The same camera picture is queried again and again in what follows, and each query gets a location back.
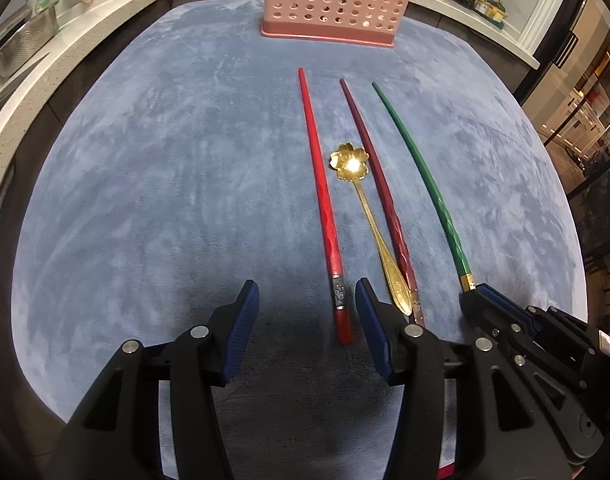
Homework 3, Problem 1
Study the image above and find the stainless steel basin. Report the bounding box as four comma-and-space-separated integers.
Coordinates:
0, 0, 60, 78

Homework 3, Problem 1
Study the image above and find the pink perforated utensil holder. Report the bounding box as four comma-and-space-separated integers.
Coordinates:
260, 0, 415, 51

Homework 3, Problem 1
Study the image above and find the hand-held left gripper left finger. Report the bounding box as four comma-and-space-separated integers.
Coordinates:
47, 280, 261, 480

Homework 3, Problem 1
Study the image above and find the glass sliding door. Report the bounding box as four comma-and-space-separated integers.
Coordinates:
515, 0, 610, 311

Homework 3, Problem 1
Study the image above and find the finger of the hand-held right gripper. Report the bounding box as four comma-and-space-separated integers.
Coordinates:
459, 287, 523, 348
478, 283, 542, 327

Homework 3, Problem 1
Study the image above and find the green chopstick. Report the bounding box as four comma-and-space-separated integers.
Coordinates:
371, 82, 476, 293

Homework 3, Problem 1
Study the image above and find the gold flower-shaped spoon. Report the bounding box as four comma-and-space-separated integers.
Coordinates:
328, 142, 414, 317

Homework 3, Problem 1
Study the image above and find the red chopstick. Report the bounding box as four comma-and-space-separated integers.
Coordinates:
297, 67, 354, 346

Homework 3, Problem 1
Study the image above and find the blue-grey plush mat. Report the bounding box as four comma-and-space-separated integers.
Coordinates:
10, 0, 588, 480

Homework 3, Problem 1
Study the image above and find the maroon chopstick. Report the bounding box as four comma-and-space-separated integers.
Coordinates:
339, 78, 427, 327

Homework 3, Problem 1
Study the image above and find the condiment jar tray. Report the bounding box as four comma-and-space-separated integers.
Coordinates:
472, 0, 508, 28

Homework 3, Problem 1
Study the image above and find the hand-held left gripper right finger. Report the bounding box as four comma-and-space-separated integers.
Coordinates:
354, 277, 572, 480

